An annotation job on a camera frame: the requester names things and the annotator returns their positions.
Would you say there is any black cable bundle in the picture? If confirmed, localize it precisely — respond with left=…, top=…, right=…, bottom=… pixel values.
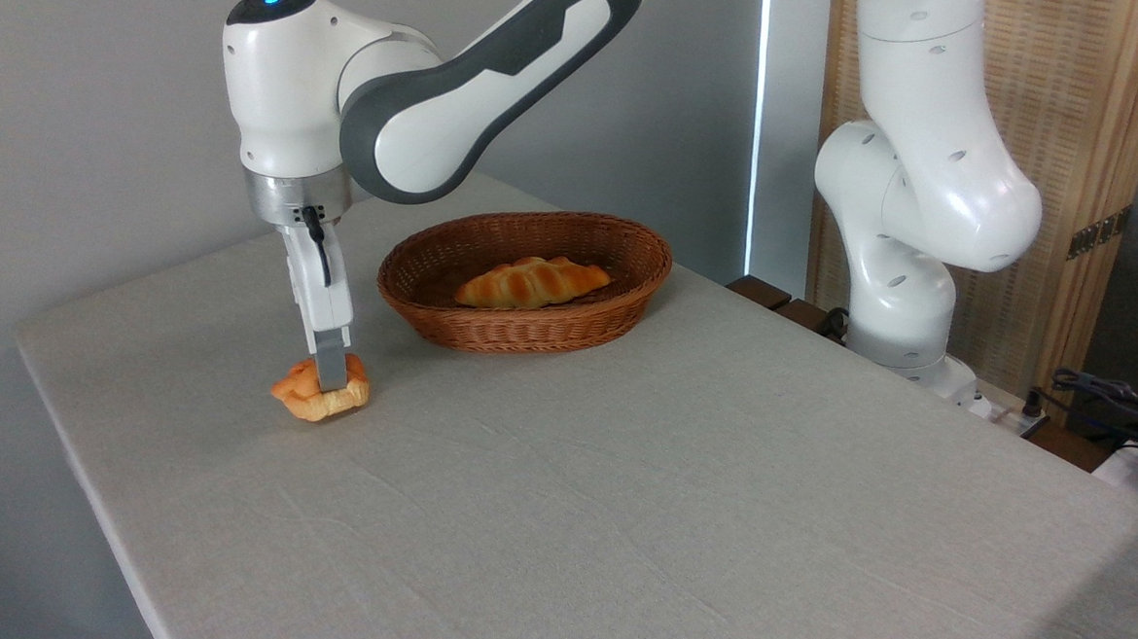
left=1046, top=367, right=1138, bottom=459

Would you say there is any round knotted bread roll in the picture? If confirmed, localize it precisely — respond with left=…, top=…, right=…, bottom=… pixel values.
left=268, top=347, right=373, bottom=426

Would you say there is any dark metal screen hinge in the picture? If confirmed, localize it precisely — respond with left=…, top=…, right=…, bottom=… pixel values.
left=1066, top=201, right=1135, bottom=265

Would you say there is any white power strip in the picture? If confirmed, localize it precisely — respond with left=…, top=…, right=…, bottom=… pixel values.
left=957, top=377, right=1053, bottom=440

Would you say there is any brown woven wicker basket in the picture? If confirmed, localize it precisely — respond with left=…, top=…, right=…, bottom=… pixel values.
left=373, top=201, right=676, bottom=364

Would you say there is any long twisted bread loaf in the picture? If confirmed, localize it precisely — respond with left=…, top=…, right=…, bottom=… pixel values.
left=453, top=250, right=614, bottom=317

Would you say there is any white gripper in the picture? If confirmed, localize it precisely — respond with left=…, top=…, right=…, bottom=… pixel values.
left=267, top=218, right=360, bottom=395

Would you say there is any light grey tablecloth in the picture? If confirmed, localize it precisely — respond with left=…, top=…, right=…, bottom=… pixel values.
left=0, top=148, right=1138, bottom=639

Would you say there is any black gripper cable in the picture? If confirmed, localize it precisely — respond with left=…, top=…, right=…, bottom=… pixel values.
left=297, top=204, right=338, bottom=290

